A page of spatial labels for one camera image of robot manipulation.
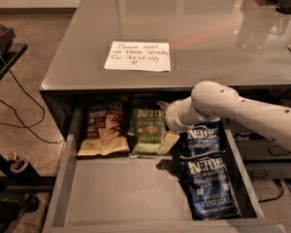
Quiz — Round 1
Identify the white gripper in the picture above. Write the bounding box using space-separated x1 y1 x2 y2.
156 100 192 155

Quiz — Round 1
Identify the green jalapeno chip bag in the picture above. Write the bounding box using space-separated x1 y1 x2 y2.
128 109 166 158

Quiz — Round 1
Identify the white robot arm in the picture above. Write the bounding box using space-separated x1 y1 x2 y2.
157 81 291 151

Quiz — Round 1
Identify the dark chip bag behind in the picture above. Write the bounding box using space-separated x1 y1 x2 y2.
129 93 162 110

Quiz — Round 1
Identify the blue chip bag middle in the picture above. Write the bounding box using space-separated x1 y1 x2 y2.
177 121 220 156

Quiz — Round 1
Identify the blue chip bag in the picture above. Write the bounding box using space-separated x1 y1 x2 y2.
179 152 240 220
177 121 220 156

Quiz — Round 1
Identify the brown sea salt chip bag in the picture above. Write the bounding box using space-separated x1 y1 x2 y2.
78 95 129 156

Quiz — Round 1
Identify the blue chip bag front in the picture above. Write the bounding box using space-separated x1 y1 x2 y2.
179 152 240 220

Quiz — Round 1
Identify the grey counter cabinet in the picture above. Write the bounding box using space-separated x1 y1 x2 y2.
41 0 291 177

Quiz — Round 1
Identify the open grey top drawer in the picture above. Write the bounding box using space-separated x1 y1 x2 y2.
42 100 287 233

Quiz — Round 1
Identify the white handwritten paper note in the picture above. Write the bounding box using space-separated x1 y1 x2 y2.
104 41 171 72

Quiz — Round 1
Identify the black equipment stand left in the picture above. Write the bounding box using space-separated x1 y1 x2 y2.
0 22 56 233

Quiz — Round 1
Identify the black power cables right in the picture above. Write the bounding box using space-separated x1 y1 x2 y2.
257 178 291 212

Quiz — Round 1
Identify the black cable on floor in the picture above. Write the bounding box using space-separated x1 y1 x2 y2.
0 53 66 146

